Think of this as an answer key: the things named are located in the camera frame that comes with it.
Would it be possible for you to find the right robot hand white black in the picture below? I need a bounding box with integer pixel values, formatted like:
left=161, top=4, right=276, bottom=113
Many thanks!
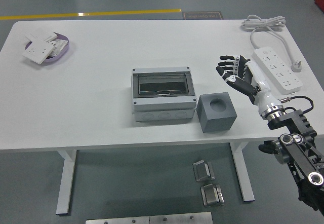
left=215, top=54, right=281, bottom=116

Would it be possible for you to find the grey enclosure box clear lid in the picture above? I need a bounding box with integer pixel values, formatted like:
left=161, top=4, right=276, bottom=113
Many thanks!
left=131, top=66, right=198, bottom=123

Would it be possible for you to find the grey cube with round hole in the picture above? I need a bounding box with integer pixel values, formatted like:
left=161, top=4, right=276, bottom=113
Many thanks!
left=196, top=92, right=238, bottom=133

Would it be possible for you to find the white power strip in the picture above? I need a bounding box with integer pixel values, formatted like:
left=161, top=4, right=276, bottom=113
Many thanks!
left=252, top=47, right=304, bottom=95

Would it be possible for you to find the white table leg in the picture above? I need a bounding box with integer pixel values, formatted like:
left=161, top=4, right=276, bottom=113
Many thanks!
left=229, top=142, right=255, bottom=202
left=55, top=149, right=77, bottom=215

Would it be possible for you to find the metal block on floor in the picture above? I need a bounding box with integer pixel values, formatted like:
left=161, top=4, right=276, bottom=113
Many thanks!
left=192, top=159, right=216, bottom=182
left=200, top=183, right=225, bottom=207

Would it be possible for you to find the brown floor sign orange text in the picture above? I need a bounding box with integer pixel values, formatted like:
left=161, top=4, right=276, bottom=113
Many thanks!
left=182, top=11, right=225, bottom=21

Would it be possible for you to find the purple oval tray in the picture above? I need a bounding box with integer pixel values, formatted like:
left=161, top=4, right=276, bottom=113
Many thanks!
left=24, top=32, right=70, bottom=64

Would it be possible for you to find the white multi-hole socket panel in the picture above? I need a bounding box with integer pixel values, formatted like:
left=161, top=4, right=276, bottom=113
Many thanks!
left=48, top=39, right=69, bottom=57

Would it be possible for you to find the white power cord with plug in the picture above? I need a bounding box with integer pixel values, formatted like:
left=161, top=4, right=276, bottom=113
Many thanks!
left=240, top=15, right=303, bottom=72

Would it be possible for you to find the long metal base plate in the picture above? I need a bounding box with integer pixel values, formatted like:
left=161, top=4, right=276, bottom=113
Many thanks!
left=85, top=211, right=213, bottom=224

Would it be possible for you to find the white five-hole wall socket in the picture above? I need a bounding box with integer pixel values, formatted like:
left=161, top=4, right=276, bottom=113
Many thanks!
left=22, top=38, right=56, bottom=65

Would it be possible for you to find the white blank switch panel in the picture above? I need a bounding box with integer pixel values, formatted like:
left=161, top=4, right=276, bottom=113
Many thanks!
left=24, top=30, right=58, bottom=42

